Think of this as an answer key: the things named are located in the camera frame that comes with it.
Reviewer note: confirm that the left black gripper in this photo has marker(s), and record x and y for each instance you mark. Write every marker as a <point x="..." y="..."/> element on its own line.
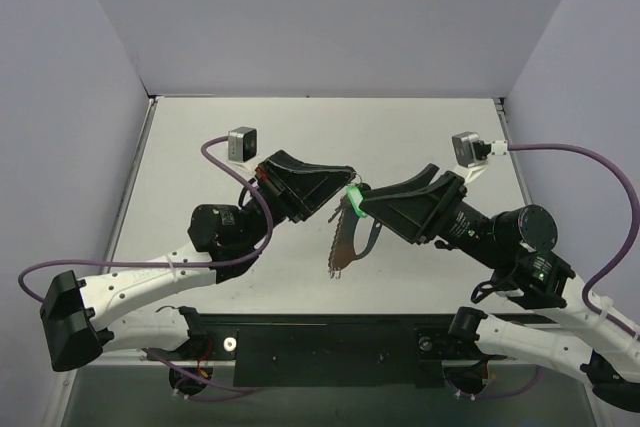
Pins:
<point x="278" y="188"/>

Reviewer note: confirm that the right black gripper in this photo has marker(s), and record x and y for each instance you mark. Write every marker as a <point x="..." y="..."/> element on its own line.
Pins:
<point x="443" y="208"/>

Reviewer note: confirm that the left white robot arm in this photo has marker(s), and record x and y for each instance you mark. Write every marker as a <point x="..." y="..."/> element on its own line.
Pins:
<point x="84" y="317"/>

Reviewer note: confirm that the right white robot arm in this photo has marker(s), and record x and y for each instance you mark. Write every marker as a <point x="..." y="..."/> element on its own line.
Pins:
<point x="598" y="345"/>

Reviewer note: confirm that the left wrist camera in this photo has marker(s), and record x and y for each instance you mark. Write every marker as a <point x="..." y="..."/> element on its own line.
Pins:
<point x="242" y="148"/>

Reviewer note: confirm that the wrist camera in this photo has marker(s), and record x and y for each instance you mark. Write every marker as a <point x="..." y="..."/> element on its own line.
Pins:
<point x="242" y="148"/>
<point x="473" y="154"/>

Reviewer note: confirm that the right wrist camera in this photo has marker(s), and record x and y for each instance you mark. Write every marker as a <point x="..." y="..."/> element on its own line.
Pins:
<point x="473" y="154"/>

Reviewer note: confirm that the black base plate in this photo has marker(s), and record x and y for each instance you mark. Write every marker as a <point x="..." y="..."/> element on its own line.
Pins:
<point x="327" y="350"/>

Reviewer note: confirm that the aluminium table frame rail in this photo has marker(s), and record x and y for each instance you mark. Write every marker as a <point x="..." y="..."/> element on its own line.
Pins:
<point x="64" y="382"/>

